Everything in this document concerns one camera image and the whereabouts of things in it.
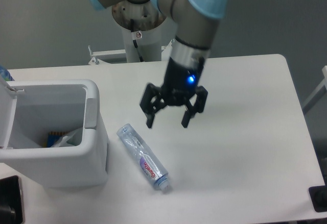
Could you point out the black clamp bottom left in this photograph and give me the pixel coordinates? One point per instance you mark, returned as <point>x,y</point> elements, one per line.
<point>12,210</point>

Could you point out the black clamp bottom right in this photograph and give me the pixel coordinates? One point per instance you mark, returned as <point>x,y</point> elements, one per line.
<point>318,198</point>

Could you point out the clear plastic water bottle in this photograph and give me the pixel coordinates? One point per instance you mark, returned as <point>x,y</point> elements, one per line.
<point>151,167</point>

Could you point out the white trash can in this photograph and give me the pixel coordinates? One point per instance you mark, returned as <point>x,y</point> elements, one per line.
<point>32,109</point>

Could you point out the white metal base frame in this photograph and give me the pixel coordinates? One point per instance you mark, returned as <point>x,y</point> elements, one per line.
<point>119,55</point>

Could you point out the black clamp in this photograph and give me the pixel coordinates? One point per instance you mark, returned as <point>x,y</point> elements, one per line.
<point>318,198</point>
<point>12,210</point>

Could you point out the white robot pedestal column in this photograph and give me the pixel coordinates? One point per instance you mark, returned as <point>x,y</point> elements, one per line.
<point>141,30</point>

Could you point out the white frame right edge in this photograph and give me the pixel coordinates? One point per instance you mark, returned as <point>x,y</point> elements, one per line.
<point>315,95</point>

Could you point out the blue bottle at left edge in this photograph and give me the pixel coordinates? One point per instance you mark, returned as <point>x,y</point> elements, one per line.
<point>5,74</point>

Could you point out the blue orange snack packet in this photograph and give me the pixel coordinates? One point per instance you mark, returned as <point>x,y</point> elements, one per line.
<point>53,137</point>

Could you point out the clear plastic wrapper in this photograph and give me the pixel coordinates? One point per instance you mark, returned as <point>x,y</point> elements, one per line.
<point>72,138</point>

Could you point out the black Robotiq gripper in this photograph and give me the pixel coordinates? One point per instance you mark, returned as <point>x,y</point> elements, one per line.
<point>179,86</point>

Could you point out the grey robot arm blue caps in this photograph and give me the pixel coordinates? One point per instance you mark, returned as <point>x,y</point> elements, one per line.
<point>197,23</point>

